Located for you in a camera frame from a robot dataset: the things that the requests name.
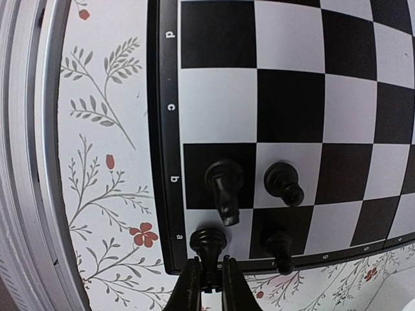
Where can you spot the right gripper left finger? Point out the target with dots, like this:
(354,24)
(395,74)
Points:
(186,295)

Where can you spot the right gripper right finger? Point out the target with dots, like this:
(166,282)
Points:
(236,294)

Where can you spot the black rook chess piece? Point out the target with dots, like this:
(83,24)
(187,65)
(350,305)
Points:
(208,244)

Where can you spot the black corner pawn piece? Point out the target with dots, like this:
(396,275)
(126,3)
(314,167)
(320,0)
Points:
(277,245)

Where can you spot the black white chessboard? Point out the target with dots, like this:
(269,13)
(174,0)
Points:
(325,86)

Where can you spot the floral patterned table mat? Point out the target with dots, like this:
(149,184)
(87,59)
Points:
(109,193)

